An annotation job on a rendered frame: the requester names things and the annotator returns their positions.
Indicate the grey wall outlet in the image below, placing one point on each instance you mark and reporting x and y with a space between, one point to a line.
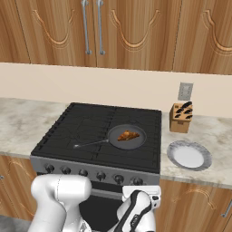
185 91

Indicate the black stove knob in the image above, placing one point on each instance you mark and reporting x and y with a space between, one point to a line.
83 172
65 170
49 168
100 175
118 178
137 181

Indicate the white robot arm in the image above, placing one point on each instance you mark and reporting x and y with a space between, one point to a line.
57 193

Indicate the wooden wall cupboard door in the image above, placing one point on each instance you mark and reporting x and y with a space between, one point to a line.
205 36
9 30
139 33
57 30

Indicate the brown croissant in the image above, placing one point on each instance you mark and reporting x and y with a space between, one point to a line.
128 135

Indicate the black oven door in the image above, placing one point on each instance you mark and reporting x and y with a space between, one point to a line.
102 211

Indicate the wooden base cupboard door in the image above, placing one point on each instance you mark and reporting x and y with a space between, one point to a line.
15 187
193 208

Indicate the black frying pan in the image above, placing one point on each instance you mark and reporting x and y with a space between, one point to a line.
127 144

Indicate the white grey-rimmed plate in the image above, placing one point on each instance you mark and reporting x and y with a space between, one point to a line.
188 156

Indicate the black and grey stove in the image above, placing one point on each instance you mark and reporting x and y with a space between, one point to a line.
90 120

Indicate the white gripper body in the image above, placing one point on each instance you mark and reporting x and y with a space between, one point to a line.
142 189

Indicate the wooden knife block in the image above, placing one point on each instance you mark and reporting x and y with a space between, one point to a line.
180 122

